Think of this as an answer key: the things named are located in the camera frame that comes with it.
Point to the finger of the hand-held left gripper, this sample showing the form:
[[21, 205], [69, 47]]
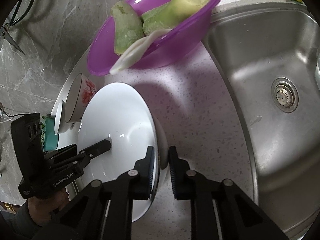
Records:
[[100, 148], [62, 152]]

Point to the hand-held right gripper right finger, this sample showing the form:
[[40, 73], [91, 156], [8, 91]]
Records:
[[172, 175]]

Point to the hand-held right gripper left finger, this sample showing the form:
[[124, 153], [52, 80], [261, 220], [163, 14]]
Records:
[[150, 170]]

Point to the small plain white bowl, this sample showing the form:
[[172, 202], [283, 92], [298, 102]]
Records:
[[59, 120]]

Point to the large white bowl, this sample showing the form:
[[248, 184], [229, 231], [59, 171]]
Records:
[[117, 120]]

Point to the white bowl with floral print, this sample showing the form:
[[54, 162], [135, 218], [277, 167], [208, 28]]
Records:
[[75, 100]]

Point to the person's left forearm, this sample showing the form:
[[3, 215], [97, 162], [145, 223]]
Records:
[[17, 227]]

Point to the person's left hand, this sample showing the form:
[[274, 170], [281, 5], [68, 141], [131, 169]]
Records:
[[42, 205]]

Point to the teal bowl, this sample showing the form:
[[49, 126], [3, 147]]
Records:
[[52, 135]]

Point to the leafy greens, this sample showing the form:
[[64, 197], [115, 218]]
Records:
[[44, 130]]

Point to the white plastic spoon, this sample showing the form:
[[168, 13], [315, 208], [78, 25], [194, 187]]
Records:
[[130, 55]]

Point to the purple plastic basin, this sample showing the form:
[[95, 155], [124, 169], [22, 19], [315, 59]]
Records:
[[107, 45]]

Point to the stainless steel sink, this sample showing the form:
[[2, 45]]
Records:
[[250, 80]]

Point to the short peeled green gourd piece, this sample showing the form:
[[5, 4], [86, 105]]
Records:
[[125, 27]]

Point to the long peeled green gourd piece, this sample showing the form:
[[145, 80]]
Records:
[[165, 17]]

